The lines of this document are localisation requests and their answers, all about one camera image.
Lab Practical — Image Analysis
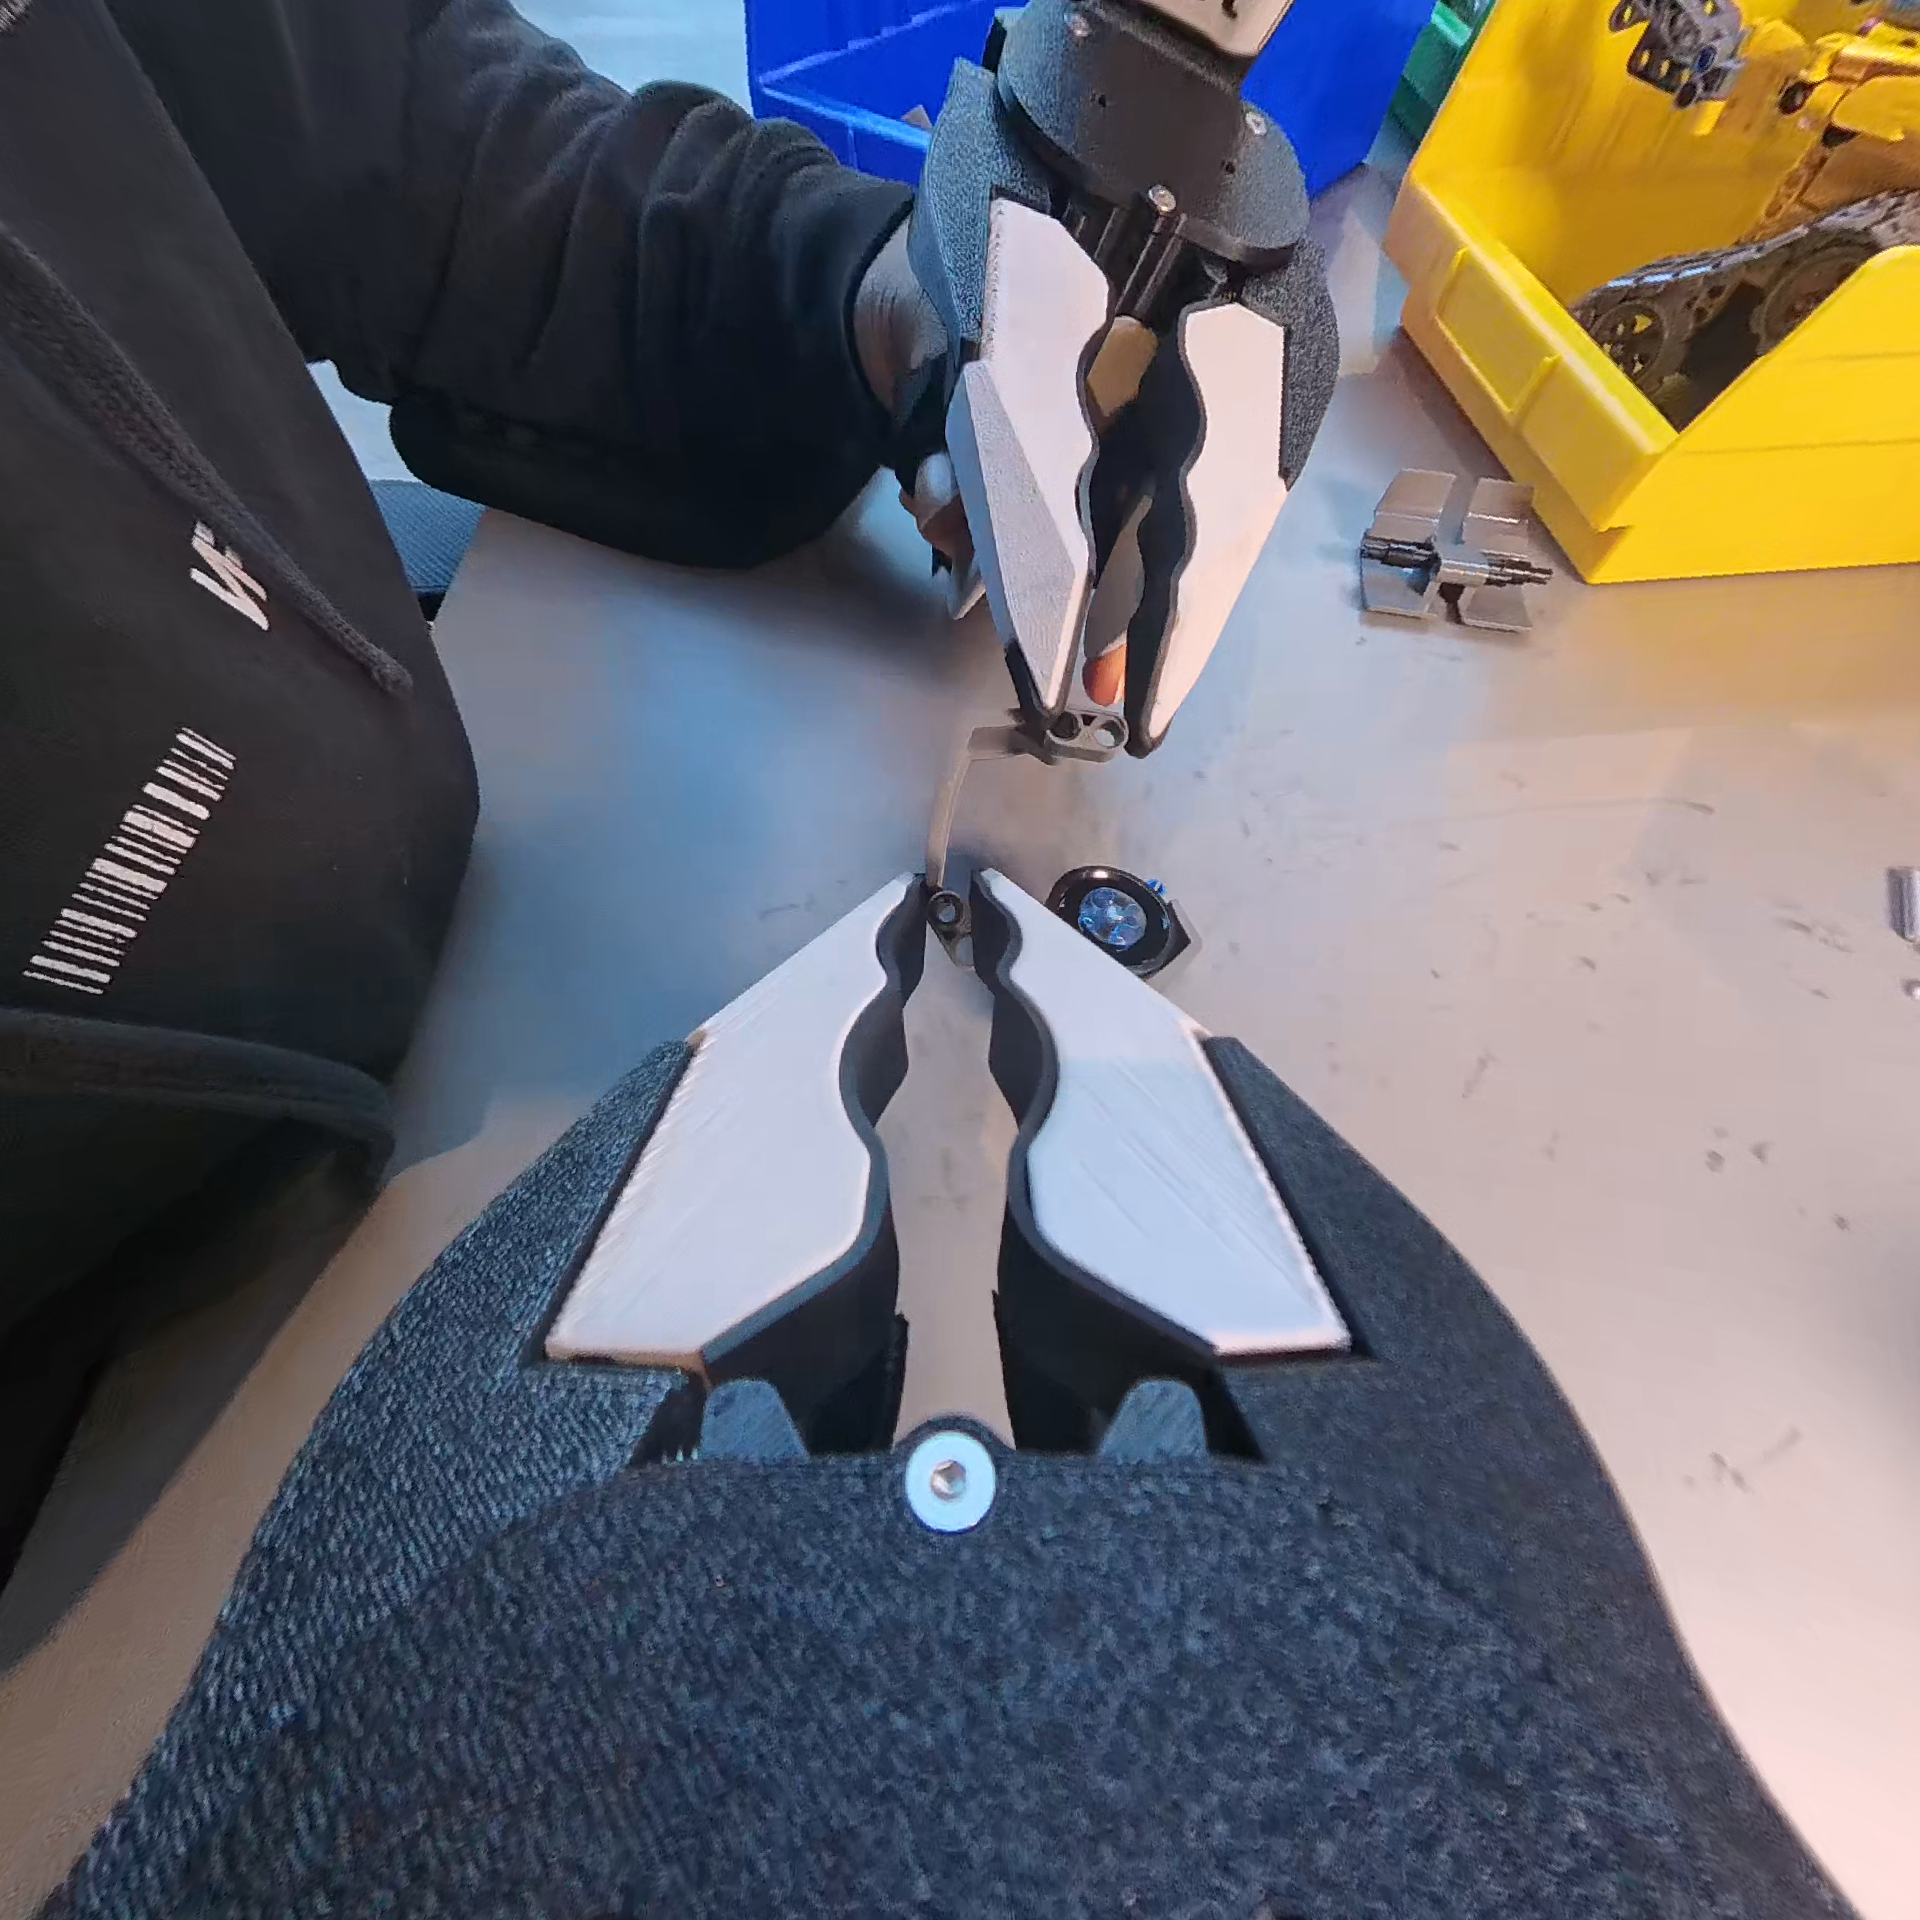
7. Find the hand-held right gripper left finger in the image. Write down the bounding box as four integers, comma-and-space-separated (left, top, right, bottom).
544, 874, 928, 1373

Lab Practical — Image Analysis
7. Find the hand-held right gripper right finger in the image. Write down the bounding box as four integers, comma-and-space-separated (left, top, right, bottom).
971, 867, 1353, 1361

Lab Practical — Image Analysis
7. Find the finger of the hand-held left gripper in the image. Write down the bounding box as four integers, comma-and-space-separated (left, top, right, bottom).
944, 198, 1115, 723
1117, 299, 1292, 758

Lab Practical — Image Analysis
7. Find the grey toy joint assembly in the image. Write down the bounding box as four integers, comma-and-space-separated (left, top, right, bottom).
1045, 865, 1192, 981

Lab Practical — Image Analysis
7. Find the grey angled toy frame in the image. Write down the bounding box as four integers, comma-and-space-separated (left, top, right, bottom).
926, 705, 1132, 963

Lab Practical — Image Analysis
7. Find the grey desk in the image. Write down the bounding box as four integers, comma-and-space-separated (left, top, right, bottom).
0, 152, 1920, 1920

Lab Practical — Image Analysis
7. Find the person's left hand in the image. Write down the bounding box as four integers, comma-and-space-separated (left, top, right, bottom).
853, 221, 988, 617

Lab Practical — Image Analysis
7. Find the green plastic bin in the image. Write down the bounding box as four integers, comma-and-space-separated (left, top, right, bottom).
1388, 0, 1488, 145

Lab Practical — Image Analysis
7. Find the blue plastic bin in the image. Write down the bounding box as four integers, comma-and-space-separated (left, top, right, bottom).
744, 0, 1432, 196

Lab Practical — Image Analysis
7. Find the yellow plastic bin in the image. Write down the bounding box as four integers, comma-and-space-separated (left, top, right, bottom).
1383, 0, 1920, 588

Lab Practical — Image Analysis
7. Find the yellow toy tracked robot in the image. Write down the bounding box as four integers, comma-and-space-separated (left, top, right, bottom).
1572, 0, 1920, 429

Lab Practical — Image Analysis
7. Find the grey office chair seat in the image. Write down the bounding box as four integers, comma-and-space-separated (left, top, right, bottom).
367, 480, 485, 619

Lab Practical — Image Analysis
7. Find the small grey bracket assembly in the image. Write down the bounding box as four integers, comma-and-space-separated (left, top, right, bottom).
1358, 468, 1555, 633

